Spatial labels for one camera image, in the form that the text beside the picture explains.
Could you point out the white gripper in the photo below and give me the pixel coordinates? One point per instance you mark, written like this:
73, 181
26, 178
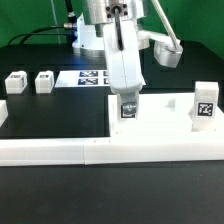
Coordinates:
123, 66

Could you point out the white square table top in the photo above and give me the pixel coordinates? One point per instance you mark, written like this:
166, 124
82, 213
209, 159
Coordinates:
161, 114

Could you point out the white sheet with tags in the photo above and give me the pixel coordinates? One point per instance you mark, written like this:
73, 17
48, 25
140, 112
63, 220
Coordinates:
82, 78

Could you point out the white U-shaped fence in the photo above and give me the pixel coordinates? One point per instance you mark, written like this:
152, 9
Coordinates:
193, 146

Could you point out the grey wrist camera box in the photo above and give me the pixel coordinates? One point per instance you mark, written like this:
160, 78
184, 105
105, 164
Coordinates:
166, 55

